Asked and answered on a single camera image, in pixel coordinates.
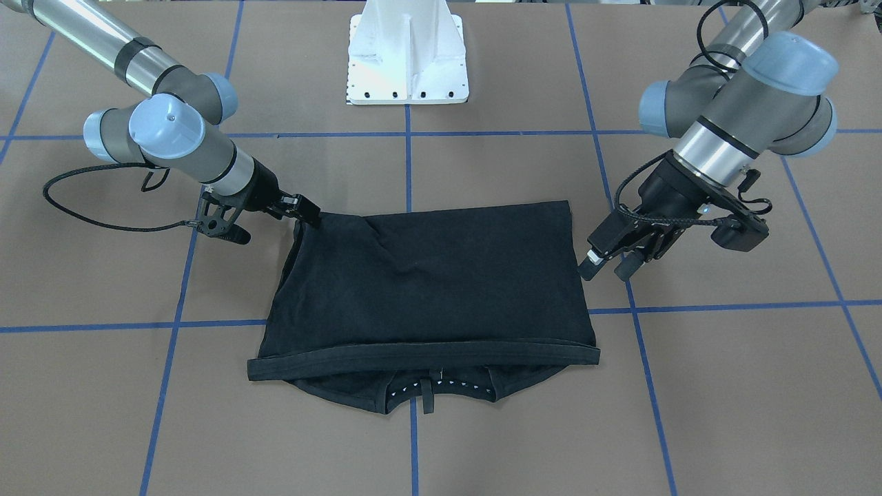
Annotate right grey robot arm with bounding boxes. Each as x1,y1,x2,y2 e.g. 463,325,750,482
4,1,320,245

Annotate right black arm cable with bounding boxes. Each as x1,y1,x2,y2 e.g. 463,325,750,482
43,162,207,233

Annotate blue tape line crosswise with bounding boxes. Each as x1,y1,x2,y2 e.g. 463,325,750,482
1,299,881,335

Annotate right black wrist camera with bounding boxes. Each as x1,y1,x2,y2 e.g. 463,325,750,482
194,191,252,245

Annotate blue centre tape line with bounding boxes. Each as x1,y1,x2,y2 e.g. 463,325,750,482
404,104,421,495

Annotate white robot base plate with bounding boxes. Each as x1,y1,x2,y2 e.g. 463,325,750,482
346,1,470,105

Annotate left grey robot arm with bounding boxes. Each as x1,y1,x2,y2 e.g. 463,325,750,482
579,1,840,280

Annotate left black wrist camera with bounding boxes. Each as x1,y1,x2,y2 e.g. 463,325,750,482
710,169,772,253

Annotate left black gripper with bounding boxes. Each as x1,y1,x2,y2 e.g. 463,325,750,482
577,152,724,282

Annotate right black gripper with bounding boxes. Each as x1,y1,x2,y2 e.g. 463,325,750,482
240,159,321,228

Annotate black printed t-shirt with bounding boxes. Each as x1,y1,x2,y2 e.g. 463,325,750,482
247,200,599,414

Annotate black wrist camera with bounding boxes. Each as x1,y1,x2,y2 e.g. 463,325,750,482
710,169,772,253
194,191,252,245

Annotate blue tape line lengthwise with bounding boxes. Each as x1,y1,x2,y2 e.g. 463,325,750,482
565,2,679,495

